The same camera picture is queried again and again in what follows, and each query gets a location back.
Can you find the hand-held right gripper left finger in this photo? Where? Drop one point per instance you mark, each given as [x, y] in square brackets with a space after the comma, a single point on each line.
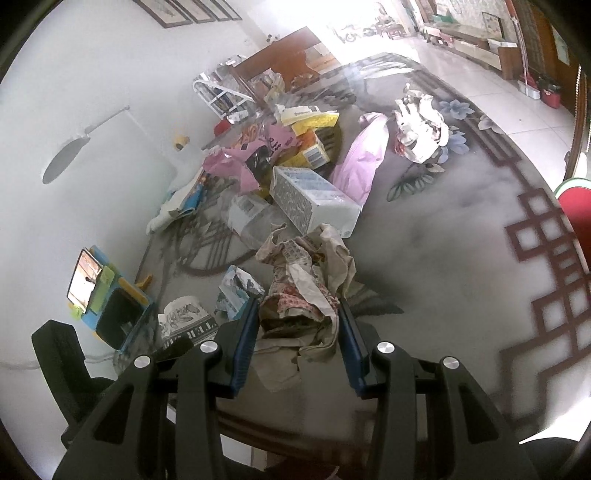
[242, 344]

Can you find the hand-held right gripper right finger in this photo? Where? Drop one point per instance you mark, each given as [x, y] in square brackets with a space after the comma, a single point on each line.
[352, 353]

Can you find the brown paper bag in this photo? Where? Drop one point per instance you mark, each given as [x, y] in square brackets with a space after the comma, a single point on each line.
[300, 286]

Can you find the pink snack bag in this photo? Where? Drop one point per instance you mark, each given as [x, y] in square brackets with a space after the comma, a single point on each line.
[277, 141]

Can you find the blue trash bin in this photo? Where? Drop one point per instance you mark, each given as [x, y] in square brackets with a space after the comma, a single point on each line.
[117, 316]

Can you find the crumpled blue white packet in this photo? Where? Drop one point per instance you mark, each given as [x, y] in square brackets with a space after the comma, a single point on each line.
[238, 288]

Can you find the clear plastic bottle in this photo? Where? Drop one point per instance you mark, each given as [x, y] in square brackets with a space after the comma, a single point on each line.
[249, 214]

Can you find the green phone holder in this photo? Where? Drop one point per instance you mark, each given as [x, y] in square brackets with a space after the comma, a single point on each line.
[104, 288]

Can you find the white milk carton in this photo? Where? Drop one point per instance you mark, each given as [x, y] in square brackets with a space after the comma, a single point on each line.
[314, 198]

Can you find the smartphone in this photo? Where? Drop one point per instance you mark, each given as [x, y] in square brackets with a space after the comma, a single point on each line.
[83, 279]

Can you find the black office chair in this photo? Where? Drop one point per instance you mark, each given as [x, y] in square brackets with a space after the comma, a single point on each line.
[64, 364]

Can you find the black plastic bag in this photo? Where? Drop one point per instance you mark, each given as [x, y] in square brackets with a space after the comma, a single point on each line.
[258, 164]

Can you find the light pink plastic bag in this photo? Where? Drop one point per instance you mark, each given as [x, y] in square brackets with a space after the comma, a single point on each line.
[360, 157]

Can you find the yellow drink carton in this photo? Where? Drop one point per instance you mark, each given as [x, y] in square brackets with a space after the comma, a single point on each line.
[314, 154]

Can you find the yellow toy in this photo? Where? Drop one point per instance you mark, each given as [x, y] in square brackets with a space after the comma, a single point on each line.
[180, 141]

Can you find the red container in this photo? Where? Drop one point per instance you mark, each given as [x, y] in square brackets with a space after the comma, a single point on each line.
[223, 128]

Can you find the large crumpled printed paper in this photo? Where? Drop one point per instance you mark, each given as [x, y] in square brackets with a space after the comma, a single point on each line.
[420, 129]

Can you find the flat yellow packet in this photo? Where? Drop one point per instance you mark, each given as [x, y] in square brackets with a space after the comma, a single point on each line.
[321, 121]

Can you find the white paper packet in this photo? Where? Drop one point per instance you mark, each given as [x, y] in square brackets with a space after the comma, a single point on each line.
[293, 114]

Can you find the red round stool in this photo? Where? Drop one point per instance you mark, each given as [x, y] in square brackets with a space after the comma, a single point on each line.
[577, 207]

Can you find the wooden chair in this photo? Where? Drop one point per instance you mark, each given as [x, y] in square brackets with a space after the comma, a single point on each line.
[286, 50]

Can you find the red bucket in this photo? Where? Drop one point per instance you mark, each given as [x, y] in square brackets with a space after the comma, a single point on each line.
[550, 94]

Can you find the low television cabinet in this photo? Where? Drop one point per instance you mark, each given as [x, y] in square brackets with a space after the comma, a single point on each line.
[471, 44]

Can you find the dark framed wall picture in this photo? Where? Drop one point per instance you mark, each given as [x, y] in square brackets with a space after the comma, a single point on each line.
[196, 9]
[166, 11]
[224, 8]

